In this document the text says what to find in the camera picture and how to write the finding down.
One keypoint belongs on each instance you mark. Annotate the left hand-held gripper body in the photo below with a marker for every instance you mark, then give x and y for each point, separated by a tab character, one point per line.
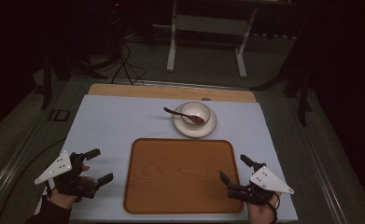
58	166

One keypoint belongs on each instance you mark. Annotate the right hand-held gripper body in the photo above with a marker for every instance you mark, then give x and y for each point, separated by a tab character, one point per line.
267	182

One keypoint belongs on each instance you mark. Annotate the person's right hand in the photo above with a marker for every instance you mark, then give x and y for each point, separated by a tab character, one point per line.
261	214

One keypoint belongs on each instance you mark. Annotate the person's left hand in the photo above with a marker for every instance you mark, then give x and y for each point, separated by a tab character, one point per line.
63	199

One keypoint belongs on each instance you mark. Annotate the pale blue table mat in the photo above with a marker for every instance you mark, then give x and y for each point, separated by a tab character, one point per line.
108	124

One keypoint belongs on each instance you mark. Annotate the brown wooden tray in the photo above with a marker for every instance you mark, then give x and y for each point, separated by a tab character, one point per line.
183	177

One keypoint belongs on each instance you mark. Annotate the dark floor socket box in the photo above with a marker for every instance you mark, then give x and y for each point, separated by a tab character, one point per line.
59	115

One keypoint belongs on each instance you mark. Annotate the white round plate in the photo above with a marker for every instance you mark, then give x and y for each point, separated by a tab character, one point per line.
195	130

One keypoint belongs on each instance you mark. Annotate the white bowl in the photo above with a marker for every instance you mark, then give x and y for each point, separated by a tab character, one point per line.
199	110

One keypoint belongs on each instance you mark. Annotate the dark wooden spoon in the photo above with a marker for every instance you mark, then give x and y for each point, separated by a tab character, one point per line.
178	113

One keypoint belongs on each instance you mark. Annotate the black stand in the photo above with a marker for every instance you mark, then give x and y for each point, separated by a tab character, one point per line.
47	84
302	93

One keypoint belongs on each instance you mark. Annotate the white metal stand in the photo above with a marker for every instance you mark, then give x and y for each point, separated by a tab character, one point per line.
208	25

